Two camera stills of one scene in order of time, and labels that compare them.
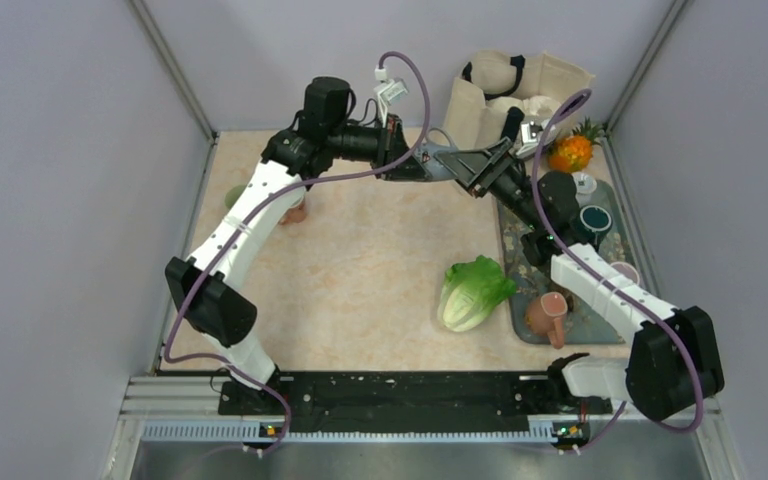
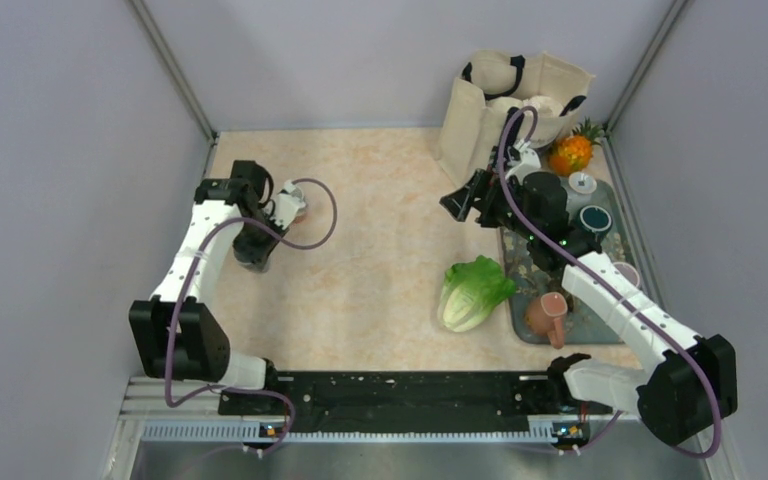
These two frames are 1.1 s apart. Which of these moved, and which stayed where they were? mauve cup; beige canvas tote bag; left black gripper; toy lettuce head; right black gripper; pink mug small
Moved: right black gripper; left black gripper
Stayed: pink mug small; beige canvas tote bag; toy lettuce head; mauve cup
